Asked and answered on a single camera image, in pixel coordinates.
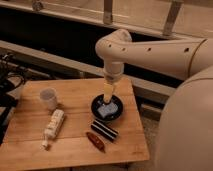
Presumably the black white striped block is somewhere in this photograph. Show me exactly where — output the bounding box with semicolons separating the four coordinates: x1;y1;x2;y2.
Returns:
91;120;118;142

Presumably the white tube bottle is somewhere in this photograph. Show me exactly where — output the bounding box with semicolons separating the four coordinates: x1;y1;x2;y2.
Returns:
42;109;65;149

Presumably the black cables and equipment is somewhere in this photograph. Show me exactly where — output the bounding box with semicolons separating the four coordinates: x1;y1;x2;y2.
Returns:
0;51;27;145

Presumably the translucent plastic cup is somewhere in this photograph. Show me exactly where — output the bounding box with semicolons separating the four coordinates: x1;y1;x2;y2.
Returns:
39;88;58;111

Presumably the wooden board table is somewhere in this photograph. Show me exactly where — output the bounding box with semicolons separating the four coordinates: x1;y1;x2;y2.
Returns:
0;78;149;171

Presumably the black round bowl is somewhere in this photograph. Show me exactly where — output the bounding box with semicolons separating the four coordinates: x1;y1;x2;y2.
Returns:
91;94;123;122

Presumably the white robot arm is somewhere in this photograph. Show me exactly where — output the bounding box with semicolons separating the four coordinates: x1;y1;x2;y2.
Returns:
95;29;213;171

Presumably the dark red oblong object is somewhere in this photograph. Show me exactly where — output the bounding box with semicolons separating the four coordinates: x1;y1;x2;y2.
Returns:
86;132;105;152

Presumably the metal window frame rail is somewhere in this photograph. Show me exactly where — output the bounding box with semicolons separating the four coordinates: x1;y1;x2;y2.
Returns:
0;0;213;38

